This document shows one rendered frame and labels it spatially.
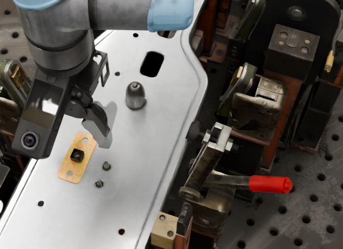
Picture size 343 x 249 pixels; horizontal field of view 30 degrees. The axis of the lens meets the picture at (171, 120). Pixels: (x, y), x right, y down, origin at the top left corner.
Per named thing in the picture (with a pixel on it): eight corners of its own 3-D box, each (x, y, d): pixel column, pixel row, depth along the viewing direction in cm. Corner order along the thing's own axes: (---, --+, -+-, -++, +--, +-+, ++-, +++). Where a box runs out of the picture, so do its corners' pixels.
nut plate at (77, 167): (77, 131, 102) (76, 127, 101) (99, 138, 101) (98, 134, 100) (55, 177, 98) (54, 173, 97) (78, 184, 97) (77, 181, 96)
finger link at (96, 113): (119, 129, 89) (90, 91, 82) (115, 139, 88) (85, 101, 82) (92, 126, 91) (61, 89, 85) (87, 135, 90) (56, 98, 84)
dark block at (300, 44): (243, 143, 135) (276, 22, 98) (275, 153, 134) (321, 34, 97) (236, 164, 133) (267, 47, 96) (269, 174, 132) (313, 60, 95)
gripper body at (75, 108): (112, 77, 90) (106, 24, 79) (88, 128, 86) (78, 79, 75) (62, 62, 91) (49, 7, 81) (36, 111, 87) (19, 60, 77)
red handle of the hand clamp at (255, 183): (191, 163, 92) (291, 167, 83) (198, 170, 94) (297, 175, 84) (181, 188, 90) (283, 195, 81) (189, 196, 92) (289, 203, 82)
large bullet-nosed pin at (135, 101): (130, 95, 107) (129, 73, 101) (148, 100, 107) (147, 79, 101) (123, 110, 106) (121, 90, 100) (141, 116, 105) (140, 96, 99)
